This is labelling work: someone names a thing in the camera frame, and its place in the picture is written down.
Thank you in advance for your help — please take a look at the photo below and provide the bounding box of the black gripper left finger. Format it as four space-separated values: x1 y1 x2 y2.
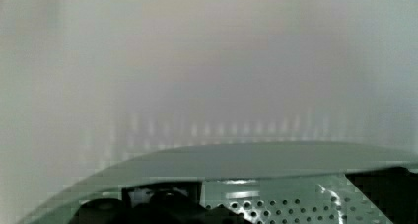
68 182 252 224

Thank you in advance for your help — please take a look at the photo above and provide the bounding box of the green plastic strainer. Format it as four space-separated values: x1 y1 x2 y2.
18 141 417 224

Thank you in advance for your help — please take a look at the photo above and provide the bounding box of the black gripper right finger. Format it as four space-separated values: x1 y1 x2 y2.
345 167 418 224

